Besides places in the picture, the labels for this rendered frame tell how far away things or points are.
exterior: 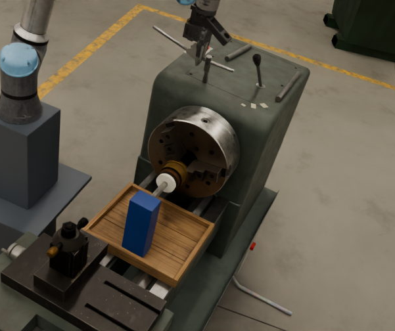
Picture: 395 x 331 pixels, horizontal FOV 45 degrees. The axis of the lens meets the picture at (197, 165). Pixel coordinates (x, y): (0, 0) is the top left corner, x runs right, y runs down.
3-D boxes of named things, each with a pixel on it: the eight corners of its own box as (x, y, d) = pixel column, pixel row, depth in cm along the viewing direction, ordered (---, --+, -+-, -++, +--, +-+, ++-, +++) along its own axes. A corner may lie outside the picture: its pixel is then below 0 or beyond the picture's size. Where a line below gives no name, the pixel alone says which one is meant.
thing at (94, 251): (79, 239, 144) (80, 228, 141) (107, 254, 142) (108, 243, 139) (33, 285, 128) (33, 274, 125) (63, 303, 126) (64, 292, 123)
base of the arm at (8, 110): (-14, 113, 160) (-16, 88, 154) (14, 94, 171) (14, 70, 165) (25, 129, 158) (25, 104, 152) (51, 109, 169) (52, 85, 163)
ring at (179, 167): (169, 152, 161) (156, 165, 154) (194, 163, 159) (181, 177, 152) (165, 172, 167) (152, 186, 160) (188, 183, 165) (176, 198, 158)
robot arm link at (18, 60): (-4, 94, 153) (-7, 56, 144) (5, 73, 163) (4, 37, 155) (35, 99, 155) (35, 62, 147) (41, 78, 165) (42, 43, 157)
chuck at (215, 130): (150, 157, 186) (172, 93, 166) (219, 199, 181) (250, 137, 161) (139, 169, 179) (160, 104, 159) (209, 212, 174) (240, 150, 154)
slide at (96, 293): (43, 242, 146) (44, 232, 143) (164, 310, 136) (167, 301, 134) (0, 282, 132) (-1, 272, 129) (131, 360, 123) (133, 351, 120)
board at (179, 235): (129, 189, 181) (130, 181, 178) (212, 231, 173) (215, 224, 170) (81, 237, 158) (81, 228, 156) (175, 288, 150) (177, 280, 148)
